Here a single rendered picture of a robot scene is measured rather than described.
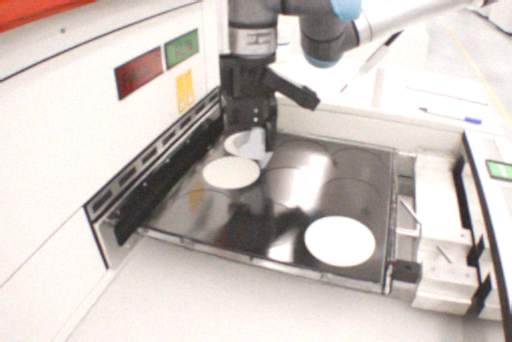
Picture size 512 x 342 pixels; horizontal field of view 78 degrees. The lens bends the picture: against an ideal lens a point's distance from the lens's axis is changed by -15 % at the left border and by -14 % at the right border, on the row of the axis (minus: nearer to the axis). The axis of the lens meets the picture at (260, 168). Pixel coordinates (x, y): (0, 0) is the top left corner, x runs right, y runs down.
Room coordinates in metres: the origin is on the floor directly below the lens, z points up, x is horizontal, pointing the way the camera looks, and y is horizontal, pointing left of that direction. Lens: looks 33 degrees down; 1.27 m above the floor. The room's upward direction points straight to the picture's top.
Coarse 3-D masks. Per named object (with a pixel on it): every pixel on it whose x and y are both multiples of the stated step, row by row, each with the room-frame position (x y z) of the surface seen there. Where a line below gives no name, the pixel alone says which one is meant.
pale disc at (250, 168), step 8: (216, 160) 0.58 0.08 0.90; (224, 160) 0.58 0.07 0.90; (232, 160) 0.58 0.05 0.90; (240, 160) 0.58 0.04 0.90; (248, 160) 0.58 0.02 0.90; (208, 168) 0.56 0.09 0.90; (216, 168) 0.56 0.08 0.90; (224, 168) 0.56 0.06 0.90; (232, 168) 0.56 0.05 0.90; (240, 168) 0.56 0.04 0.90; (248, 168) 0.56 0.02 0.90; (256, 168) 0.55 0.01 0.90; (208, 176) 0.53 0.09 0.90; (216, 176) 0.53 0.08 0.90; (224, 176) 0.53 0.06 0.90; (232, 176) 0.53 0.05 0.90; (240, 176) 0.53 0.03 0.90; (248, 176) 0.53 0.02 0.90; (256, 176) 0.53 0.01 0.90; (216, 184) 0.51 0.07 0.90; (224, 184) 0.51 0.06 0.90; (232, 184) 0.51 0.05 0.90; (240, 184) 0.51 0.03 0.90
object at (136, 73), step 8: (144, 56) 0.53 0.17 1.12; (152, 56) 0.55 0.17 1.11; (128, 64) 0.49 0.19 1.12; (136, 64) 0.51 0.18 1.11; (144, 64) 0.52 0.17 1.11; (152, 64) 0.54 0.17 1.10; (160, 64) 0.57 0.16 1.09; (120, 72) 0.47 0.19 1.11; (128, 72) 0.49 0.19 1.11; (136, 72) 0.50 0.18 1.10; (144, 72) 0.52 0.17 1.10; (152, 72) 0.54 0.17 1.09; (160, 72) 0.56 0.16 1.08; (120, 80) 0.47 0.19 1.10; (128, 80) 0.48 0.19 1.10; (136, 80) 0.50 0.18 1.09; (144, 80) 0.52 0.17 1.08; (120, 88) 0.47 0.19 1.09; (128, 88) 0.48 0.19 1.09
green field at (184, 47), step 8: (192, 32) 0.67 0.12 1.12; (176, 40) 0.62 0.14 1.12; (184, 40) 0.64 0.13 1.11; (192, 40) 0.67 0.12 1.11; (168, 48) 0.59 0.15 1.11; (176, 48) 0.62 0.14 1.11; (184, 48) 0.64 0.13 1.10; (192, 48) 0.67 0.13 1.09; (168, 56) 0.59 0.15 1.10; (176, 56) 0.61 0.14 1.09; (184, 56) 0.64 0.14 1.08; (168, 64) 0.59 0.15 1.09
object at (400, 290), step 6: (180, 246) 0.43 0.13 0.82; (198, 252) 0.42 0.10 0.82; (288, 276) 0.37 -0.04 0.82; (294, 276) 0.37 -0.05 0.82; (318, 282) 0.36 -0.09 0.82; (396, 282) 0.33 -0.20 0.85; (402, 282) 0.33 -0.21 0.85; (342, 288) 0.35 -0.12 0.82; (348, 288) 0.35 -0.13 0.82; (396, 288) 0.32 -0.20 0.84; (402, 288) 0.32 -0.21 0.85; (408, 288) 0.32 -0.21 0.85; (396, 294) 0.32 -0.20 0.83; (402, 294) 0.32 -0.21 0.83; (408, 294) 0.32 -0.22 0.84; (402, 300) 0.32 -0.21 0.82; (408, 300) 0.32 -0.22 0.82
